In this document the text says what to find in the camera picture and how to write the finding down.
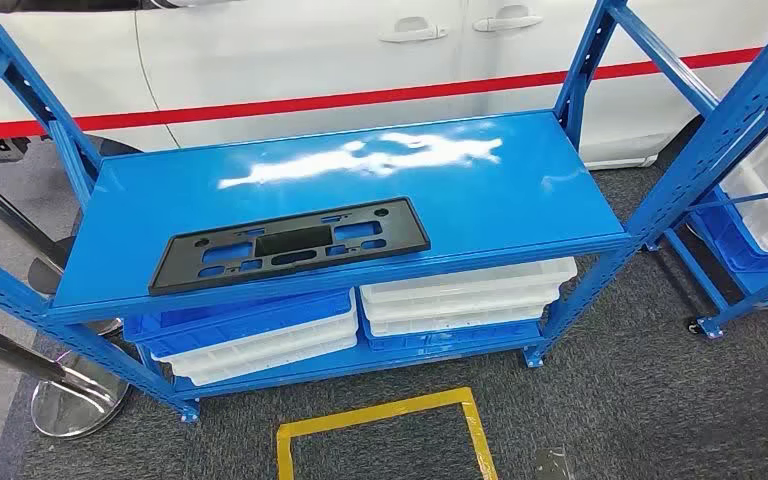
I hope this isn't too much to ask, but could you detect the yellow floor tape square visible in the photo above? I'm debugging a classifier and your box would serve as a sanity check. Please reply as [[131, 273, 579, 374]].
[[275, 387, 499, 480]]

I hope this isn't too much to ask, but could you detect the blue plastic bin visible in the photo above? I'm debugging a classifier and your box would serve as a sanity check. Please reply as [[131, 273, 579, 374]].
[[359, 316, 546, 354], [123, 288, 359, 359], [688, 188, 768, 274]]

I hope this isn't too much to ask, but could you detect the white car with red stripe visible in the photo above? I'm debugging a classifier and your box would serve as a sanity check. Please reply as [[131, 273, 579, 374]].
[[0, 0, 768, 170]]

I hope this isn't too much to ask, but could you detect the blue metal shelf rack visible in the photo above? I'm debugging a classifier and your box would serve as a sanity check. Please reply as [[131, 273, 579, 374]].
[[0, 0, 768, 425]]

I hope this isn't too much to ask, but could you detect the black plastic frame part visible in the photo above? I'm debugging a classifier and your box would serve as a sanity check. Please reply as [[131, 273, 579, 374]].
[[148, 196, 432, 297]]

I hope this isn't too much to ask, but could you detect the chrome stanchion post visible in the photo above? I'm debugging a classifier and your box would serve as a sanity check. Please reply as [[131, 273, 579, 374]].
[[0, 158, 124, 336], [0, 314, 132, 440]]

